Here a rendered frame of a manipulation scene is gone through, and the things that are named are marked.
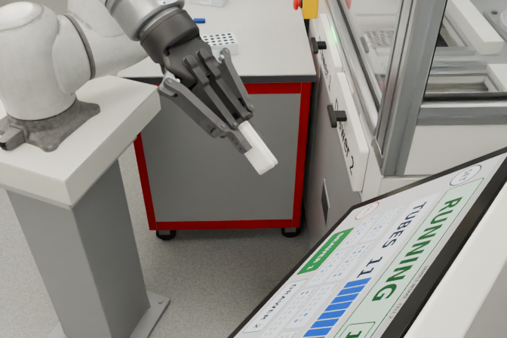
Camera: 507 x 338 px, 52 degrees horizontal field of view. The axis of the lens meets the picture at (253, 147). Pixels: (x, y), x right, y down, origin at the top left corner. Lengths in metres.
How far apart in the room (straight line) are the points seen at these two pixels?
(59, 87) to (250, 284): 1.05
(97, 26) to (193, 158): 0.69
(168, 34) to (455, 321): 0.45
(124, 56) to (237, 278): 1.01
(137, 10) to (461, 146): 0.56
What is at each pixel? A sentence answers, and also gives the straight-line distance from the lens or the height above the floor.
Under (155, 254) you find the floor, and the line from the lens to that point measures 2.04.
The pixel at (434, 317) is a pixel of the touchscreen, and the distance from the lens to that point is 0.45.
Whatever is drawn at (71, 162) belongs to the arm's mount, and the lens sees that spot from 1.17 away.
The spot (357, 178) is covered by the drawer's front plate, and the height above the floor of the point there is 0.86.
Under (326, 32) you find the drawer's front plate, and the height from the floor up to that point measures 0.93.
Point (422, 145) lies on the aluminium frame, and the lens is 0.91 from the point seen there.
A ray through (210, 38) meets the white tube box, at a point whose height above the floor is 0.79.
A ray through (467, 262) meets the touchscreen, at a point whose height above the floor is 1.19.
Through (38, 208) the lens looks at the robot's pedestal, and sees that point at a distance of 1.39.
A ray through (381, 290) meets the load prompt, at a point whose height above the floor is 1.15.
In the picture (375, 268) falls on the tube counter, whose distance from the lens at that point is 0.56.
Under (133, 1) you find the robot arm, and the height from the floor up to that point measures 1.29.
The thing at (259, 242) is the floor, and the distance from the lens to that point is 2.05.
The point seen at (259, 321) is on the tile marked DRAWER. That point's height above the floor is 1.00.
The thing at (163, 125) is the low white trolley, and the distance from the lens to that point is 1.67.
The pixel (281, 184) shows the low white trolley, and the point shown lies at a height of 0.31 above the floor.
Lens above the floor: 1.55
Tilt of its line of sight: 39 degrees down
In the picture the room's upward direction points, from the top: straight up
